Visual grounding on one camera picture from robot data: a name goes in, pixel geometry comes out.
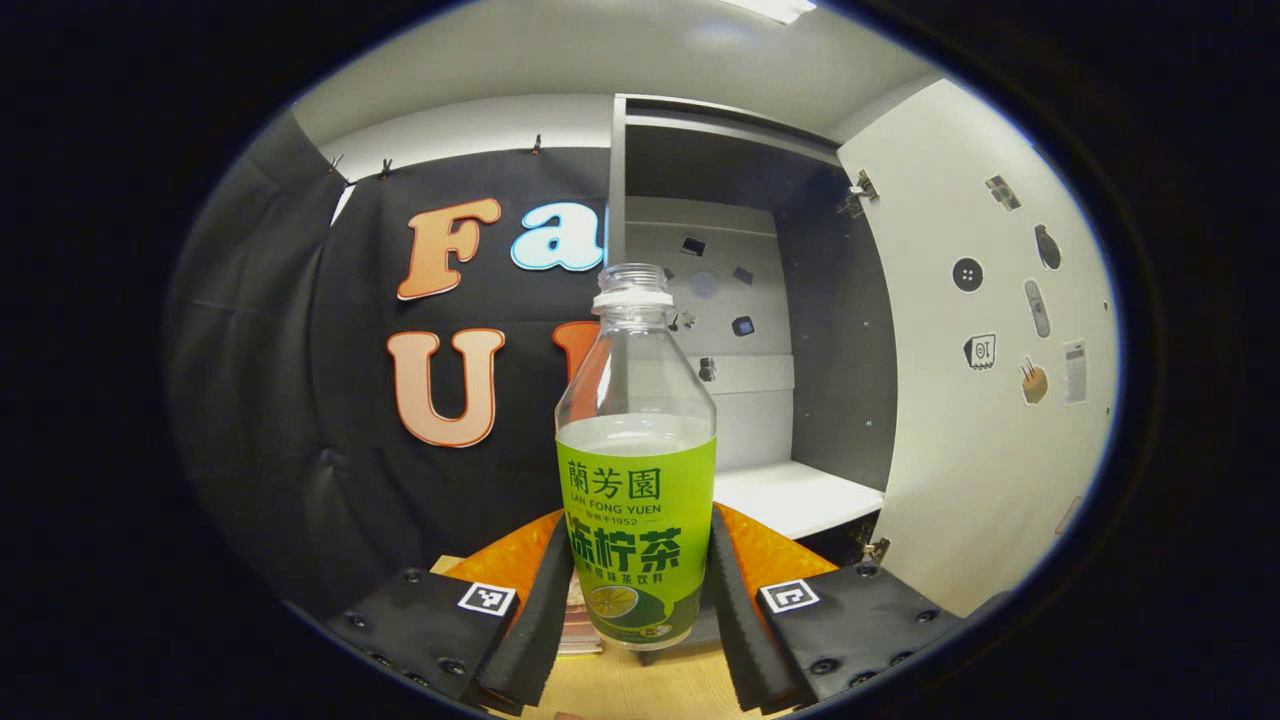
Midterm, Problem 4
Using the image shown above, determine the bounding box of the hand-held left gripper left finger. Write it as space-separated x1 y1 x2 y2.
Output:
322 508 579 716

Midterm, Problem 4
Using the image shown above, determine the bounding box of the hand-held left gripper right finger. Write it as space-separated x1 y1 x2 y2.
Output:
706 503 969 716

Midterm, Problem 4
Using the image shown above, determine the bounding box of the green label bottle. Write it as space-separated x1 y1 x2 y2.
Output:
555 263 718 651

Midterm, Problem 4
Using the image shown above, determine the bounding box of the beige cabinet door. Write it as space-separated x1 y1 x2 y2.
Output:
835 78 1121 618

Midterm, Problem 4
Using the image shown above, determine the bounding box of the white cabinet shelf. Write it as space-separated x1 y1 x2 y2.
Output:
712 460 887 541

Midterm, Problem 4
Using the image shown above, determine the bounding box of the grey cabinet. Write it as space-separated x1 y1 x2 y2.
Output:
607 93 901 571

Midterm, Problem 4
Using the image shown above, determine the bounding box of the black backdrop cloth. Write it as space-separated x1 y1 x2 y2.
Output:
165 110 611 641

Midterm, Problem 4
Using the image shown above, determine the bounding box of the long ceiling light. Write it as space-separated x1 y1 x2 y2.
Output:
720 0 819 26

